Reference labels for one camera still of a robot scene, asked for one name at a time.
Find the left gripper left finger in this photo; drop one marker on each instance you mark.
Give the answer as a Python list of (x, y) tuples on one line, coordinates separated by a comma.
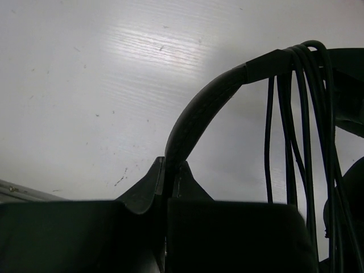
[(120, 235)]

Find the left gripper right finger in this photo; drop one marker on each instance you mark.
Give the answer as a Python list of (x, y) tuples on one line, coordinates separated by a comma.
[(204, 235)]

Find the black headset with microphone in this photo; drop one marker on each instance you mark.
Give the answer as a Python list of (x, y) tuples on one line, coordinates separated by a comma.
[(305, 78)]

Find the aluminium rail front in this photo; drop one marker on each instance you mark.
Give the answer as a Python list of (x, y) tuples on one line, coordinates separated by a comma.
[(11, 192)]

